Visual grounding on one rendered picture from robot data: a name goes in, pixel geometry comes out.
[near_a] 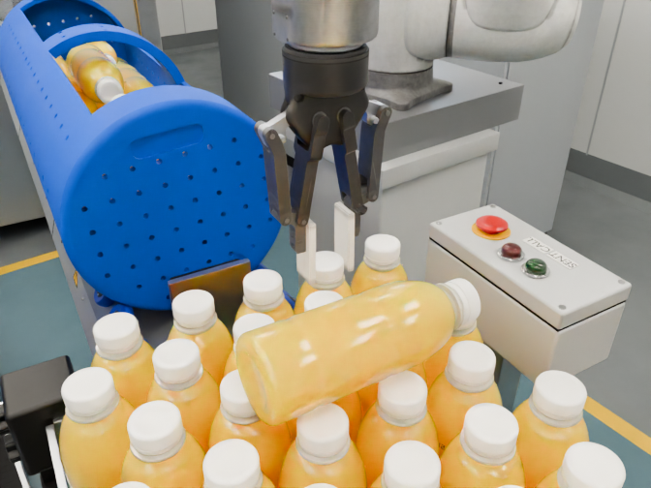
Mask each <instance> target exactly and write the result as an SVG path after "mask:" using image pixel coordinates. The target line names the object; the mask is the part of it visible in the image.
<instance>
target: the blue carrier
mask: <svg viewBox="0 0 651 488"><path fill-rule="evenodd" d="M90 15H92V16H90ZM77 17H78V19H76V18H77ZM63 19H64V22H62V20H63ZM48 22H49V24H47V23H48ZM33 25H35V27H33ZM100 41H106V42H107V43H108V44H109V45H111V46H112V47H113V49H114V50H115V52H116V54H117V57H120V58H122V59H124V60H125V61H126V62H127V63H128V64H129V65H131V66H133V67H134V68H135V69H136V70H137V71H138V72H140V73H141V74H142V75H143V76H144V77H145V78H146V79H147V80H148V81H149V82H150V83H151V84H152V85H153V87H147V88H143V89H140V90H136V91H133V92H130V93H128V94H125V95H123V96H120V97H118V98H116V99H114V100H112V101H111V102H109V103H107V104H106V105H104V106H102V107H100V108H99V109H98V110H96V111H95V112H94V113H93V114H92V113H91V112H90V110H89V109H88V107H87V106H86V104H85V103H84V102H83V100H82V99H81V97H80V96H79V94H78V92H77V91H76V89H75V88H74V86H73V85H72V83H71V82H70V81H69V80H68V78H67V77H66V75H65V74H64V73H63V71H62V70H61V68H60V67H59V65H58V64H57V62H56V61H55V59H56V58H57V57H59V56H60V55H61V56H62V58H63V59H64V60H65V61H66V60H67V55H68V53H69V51H70V50H71V49H72V48H74V47H76V46H81V45H84V44H88V43H93V42H100ZM53 57H54V58H55V59H54V58H53ZM0 70H1V73H2V76H3V79H4V80H5V83H6V86H7V89H8V92H9V94H10V97H11V100H12V103H13V105H14V108H15V113H16V116H17V118H18V121H19V124H20V127H21V130H22V131H23V134H24V137H25V140H26V143H27V145H28V148H29V151H30V154H31V156H32V159H33V162H34V165H35V168H36V170H37V172H38V175H39V178H40V181H41V183H42V186H43V189H44V192H45V194H46V199H47V202H48V205H49V207H50V210H51V213H52V216H53V219H54V221H55V224H56V226H57V229H58V231H59V234H60V237H61V240H62V243H63V245H64V248H65V251H66V253H67V255H68V258H69V259H70V261H71V263H72V265H73V266H74V268H75V269H76V271H77V272H78V274H79V275H80V276H81V277H82V278H83V279H84V280H85V281H86V282H87V283H88V284H89V285H90V286H91V287H92V288H93V289H95V290H96V291H98V292H99V293H101V294H102V295H104V296H106V297H108V298H109V299H112V300H114V301H116V302H119V303H121V304H124V305H127V306H131V307H135V308H140V309H145V310H171V300H170V294H169V288H168V281H169V280H170V279H171V277H175V276H178V275H182V274H185V273H189V272H192V271H196V270H199V269H203V268H206V267H208V266H212V265H215V264H219V263H222V262H226V261H229V260H233V259H248V260H250V263H251V272H252V271H253V270H254V269H255V268H256V267H257V266H258V265H259V264H260V263H261V261H262V260H263V259H264V257H265V256H266V254H267V253H268V251H269V250H270V248H271V247H272V245H273V243H274V241H275V239H276V237H277V235H278V233H279V230H280V228H281V226H282V225H281V224H280V223H279V222H278V221H277V220H276V219H275V218H274V217H273V216H272V215H271V214H270V212H269V203H268V194H267V186H266V177H265V168H264V152H263V146H262V144H261V142H260V140H259V138H258V136H257V134H256V132H255V130H254V127H255V124H256V122H255V121H254V120H253V119H251V118H250V117H249V116H248V115H246V114H245V113H244V112H242V111H241V110H240V109H238V108H237V107H235V106H234V105H233V104H231V103H230V102H228V101H227V100H225V99H223V98H221V97H219V96H217V95H215V94H213V93H210V92H208V91H205V90H201V89H199V88H195V87H192V86H190V85H189V84H188V83H187V82H185V80H184V78H183V76H182V74H181V73H180V72H179V70H178V69H177V67H176V66H175V65H174V63H173V62H172V61H171V60H170V59H169V58H168V57H167V55H166V54H165V53H164V52H163V51H162V50H160V49H159V48H158V47H156V46H155V45H153V44H152V43H150V42H149V41H148V40H146V39H145V38H144V37H142V36H140V35H139V34H137V33H135V32H133V31H130V30H128V29H125V28H124V27H123V25H122V24H121V23H120V21H119V20H118V19H117V18H116V17H115V16H114V15H113V14H112V13H111V12H109V11H108V10H107V9H105V8H104V7H103V6H101V5H100V4H99V3H97V2H95V1H94V0H22V1H21V2H19V3H18V4H17V5H16V6H15V7H13V9H12V10H11V11H10V12H9V13H8V14H7V16H6V17H5V19H4V21H3V23H2V25H1V27H0ZM207 145H208V146H207ZM183 152H184V153H183ZM158 159H159V160H158ZM157 160H158V161H157ZM103 174H104V175H103ZM102 175H103V176H102ZM111 198H112V199H111ZM83 206H85V207H83ZM82 207H83V208H82Z"/></svg>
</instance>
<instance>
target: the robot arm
mask: <svg viewBox="0 0 651 488"><path fill-rule="evenodd" d="M581 5H582V0H271V9H272V31H273V35H274V37H275V38H276V39H277V40H279V41H280V42H282V43H285V44H284V45H283V47H282V65H283V84H284V90H285V98H284V102H283V104H282V105H281V109H280V114H279V115H277V116H276V117H274V118H273V119H271V120H270V121H268V122H266V123H265V122H263V121H259V122H257V123H256V124H255V127H254V130H255V132H256V134H257V136H258V138H259V140H260V142H261V144H262V146H263V159H264V168H265V177H266V186H267V194H268V203H269V212H270V214H271V215H272V216H273V217H274V218H275V219H276V220H277V221H278V222H279V223H280V224H281V225H282V226H287V225H289V233H290V245H291V247H292V249H293V250H294V251H295V252H296V266H297V271H298V272H299V274H300V275H301V276H302V277H303V278H304V279H305V280H306V281H307V282H308V283H309V284H310V285H311V284H314V283H315V282H316V224H315V223H314V222H313V221H311V220H310V219H309V216H310V210H311V204H312V198H313V193H314V187H315V181H316V175H317V169H318V163H319V161H320V160H321V159H322V157H323V153H324V148H325V147H327V146H329V145H331V146H332V151H333V157H334V162H335V167H336V173H337V178H338V184H339V190H340V196H341V199H342V201H343V202H344V204H342V203H341V202H340V201H339V202H335V204H334V253H337V254H339V255H340V256H341V257H342V258H343V260H344V268H345V269H346V270H347V271H349V272H350V271H353V270H354V257H355V237H356V236H359V233H360V215H363V214H365V213H366V211H367V207H366V206H365V205H364V204H365V203H367V202H368V201H371V202H374V201H376V200H377V198H378V196H379V189H380V179H381V169H382V160H383V150H384V140H385V130H386V128H387V125H388V121H389V119H390V117H391V114H392V109H395V110H400V111H404V110H408V109H410V108H411V107H412V106H414V105H416V104H419V103H421V102H423V101H426V100H428V99H430V98H433V97H435V96H437V95H440V94H442V93H447V92H450V91H451V90H452V83H451V82H450V81H446V80H442V79H438V78H436V77H433V61H434V60H435V59H440V58H445V57H451V58H459V59H464V60H472V61H482V62H523V61H530V60H535V59H540V58H543V57H546V56H549V55H551V54H554V53H556V52H558V51H559V50H561V48H563V47H564V46H566V45H568V44H569V42H570V41H571V39H572V37H573V35H574V32H575V29H576V26H577V24H578V20H579V16H580V11H581ZM361 118H362V123H361V129H360V141H359V152H358V164H357V154H356V150H357V137H356V131H355V128H356V127H357V124H358V123H359V121H360V119H361ZM288 127H289V128H290V129H291V130H292V131H293V132H294V134H295V137H294V152H295V155H294V167H293V174H292V181H291V188H290V187H289V176H288V166H287V155H286V150H285V147H284V144H283V143H285V142H286V141H287V139H286V130H287V128H288Z"/></svg>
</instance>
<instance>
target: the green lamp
mask: <svg viewBox="0 0 651 488"><path fill-rule="evenodd" d="M525 269H526V270H527V271H528V272H530V273H533V274H538V275H541V274H544V273H546V271H547V264H546V262H545V261H544V260H542V259H538V258H532V259H528V260H527V261H526V263H525Z"/></svg>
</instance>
